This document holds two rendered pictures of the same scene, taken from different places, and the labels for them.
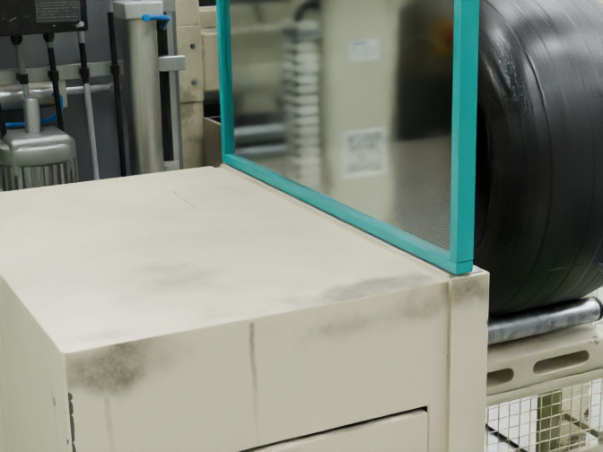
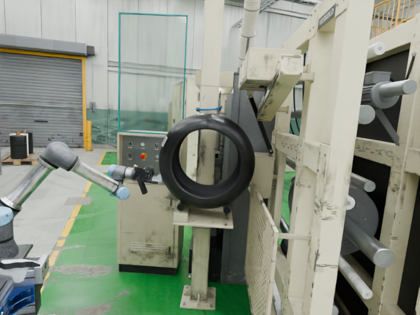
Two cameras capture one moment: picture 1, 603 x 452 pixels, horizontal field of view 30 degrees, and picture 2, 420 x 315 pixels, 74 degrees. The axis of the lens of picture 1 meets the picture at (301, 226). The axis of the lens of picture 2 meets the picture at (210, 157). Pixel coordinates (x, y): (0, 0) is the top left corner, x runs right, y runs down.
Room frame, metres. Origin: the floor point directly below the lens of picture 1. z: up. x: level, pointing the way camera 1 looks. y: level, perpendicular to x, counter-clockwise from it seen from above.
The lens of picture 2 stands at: (2.77, -1.88, 1.47)
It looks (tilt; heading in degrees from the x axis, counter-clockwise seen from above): 9 degrees down; 118
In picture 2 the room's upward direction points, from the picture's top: 3 degrees clockwise
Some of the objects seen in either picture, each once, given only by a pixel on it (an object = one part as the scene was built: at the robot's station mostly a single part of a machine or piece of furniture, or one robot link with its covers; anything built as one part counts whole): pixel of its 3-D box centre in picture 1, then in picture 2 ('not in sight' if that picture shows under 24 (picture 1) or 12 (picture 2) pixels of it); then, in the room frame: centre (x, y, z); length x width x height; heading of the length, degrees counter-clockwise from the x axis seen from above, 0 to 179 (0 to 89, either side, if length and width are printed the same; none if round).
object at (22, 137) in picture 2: not in sight; (20, 146); (-4.71, 2.08, 0.38); 1.20 x 0.80 x 0.76; 143
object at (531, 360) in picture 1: (512, 361); (184, 207); (1.79, -0.36, 0.84); 0.36 x 0.09 x 0.06; 116
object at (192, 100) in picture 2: not in sight; (193, 132); (-0.33, 3.18, 1.05); 1.61 x 0.73 x 2.10; 135
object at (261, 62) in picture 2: not in sight; (263, 74); (2.24, -0.28, 1.71); 0.61 x 0.25 x 0.15; 116
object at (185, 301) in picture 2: not in sight; (199, 295); (1.79, -0.08, 0.02); 0.27 x 0.27 x 0.04; 26
